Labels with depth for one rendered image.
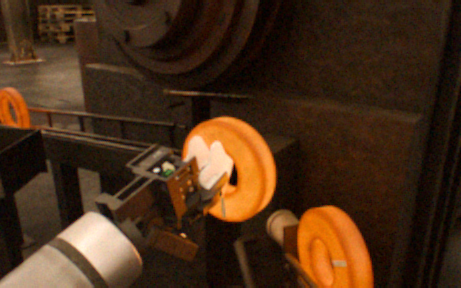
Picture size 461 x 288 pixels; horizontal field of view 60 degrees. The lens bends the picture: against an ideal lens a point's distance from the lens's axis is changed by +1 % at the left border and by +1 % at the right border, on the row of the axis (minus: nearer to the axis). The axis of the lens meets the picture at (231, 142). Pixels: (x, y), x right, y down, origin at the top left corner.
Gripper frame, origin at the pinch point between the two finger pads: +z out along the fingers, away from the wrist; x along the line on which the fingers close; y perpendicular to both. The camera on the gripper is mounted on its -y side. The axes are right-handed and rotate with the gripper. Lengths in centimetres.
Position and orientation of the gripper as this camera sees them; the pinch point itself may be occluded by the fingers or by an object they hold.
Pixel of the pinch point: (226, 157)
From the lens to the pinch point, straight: 57.8
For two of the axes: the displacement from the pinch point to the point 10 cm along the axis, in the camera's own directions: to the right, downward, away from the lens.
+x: -7.9, -2.2, 5.7
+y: -1.6, -8.2, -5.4
